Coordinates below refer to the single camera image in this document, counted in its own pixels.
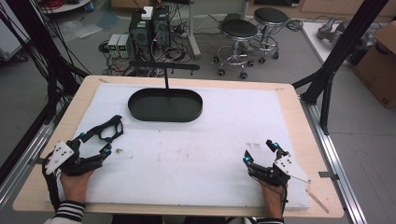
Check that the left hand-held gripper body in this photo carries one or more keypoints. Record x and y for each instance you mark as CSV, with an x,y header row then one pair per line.
x,y
67,161

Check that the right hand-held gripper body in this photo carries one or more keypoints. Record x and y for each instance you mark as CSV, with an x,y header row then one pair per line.
x,y
277,172

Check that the person's left hand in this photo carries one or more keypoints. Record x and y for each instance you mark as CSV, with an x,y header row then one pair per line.
x,y
75,186

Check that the person's right hand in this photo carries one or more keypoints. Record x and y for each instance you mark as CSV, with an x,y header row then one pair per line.
x,y
272,199

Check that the person's right striped sleeve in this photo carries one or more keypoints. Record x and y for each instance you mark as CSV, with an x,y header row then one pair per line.
x,y
269,221

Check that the person's striped sleeve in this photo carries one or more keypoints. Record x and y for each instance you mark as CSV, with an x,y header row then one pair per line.
x,y
269,221
69,213

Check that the thin wooden stick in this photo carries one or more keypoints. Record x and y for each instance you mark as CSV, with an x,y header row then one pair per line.
x,y
317,201

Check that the person's left striped sleeve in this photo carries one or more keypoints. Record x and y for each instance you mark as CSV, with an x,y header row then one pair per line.
x,y
69,213

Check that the grey tape piece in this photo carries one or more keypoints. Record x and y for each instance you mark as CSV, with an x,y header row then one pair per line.
x,y
328,176

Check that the white foam mat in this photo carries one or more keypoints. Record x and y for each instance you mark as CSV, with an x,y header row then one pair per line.
x,y
186,155

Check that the black stand with oval tray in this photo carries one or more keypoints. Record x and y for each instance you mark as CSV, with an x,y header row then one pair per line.
x,y
166,104

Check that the white power supply unit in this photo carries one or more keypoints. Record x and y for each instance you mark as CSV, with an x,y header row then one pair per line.
x,y
125,46
113,45

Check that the black computer tower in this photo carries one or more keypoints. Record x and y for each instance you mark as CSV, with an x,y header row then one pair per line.
x,y
140,34
161,28

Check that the computer equipment on floor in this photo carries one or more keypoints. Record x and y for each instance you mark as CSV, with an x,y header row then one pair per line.
x,y
174,54

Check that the black round stool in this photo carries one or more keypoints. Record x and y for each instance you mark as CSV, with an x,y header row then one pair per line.
x,y
271,17
238,31

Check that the white wheeled case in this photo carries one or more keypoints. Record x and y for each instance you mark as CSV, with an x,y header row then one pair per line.
x,y
11,37

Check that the grey machine part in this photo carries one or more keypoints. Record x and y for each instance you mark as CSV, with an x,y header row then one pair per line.
x,y
331,31

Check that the cardboard box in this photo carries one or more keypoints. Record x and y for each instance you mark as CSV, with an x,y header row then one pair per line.
x,y
378,65

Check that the round white table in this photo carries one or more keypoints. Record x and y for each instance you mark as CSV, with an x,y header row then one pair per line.
x,y
67,4

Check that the grey metal table leg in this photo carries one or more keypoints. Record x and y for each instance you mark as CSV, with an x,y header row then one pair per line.
x,y
193,31

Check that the small white box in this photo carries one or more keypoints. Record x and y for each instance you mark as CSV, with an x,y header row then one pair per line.
x,y
147,13

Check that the aluminium rail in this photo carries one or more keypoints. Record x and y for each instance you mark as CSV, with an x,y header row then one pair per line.
x,y
21,165
337,168

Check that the black metal frame strut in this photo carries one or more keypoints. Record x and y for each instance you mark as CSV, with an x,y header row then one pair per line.
x,y
339,53

